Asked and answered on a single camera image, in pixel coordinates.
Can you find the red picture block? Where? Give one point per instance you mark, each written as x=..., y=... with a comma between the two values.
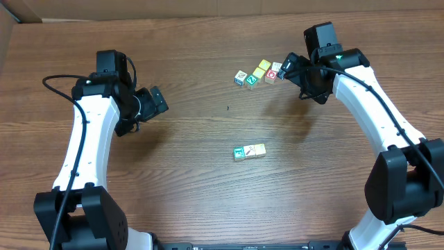
x=270, y=76

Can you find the green letter Z block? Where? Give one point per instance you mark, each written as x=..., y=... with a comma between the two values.
x=251, y=81

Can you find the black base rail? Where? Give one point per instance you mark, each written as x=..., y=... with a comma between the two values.
x=314, y=245

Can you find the green letter F block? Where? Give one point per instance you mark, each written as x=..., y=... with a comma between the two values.
x=239, y=153

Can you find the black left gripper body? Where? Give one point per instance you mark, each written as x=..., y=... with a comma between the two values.
x=158, y=101

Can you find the white blue-edged picture block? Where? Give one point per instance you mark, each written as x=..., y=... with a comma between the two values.
x=240, y=78

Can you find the yellow block upper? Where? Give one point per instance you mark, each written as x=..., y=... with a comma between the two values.
x=265, y=65

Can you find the white line-drawing block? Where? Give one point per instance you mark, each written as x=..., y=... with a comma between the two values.
x=276, y=67

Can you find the yellow block lower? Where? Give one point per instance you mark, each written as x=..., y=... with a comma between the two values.
x=259, y=74

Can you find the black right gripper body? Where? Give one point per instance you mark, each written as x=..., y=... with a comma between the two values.
x=313, y=89

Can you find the yellow letter G block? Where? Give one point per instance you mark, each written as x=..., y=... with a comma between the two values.
x=260, y=150

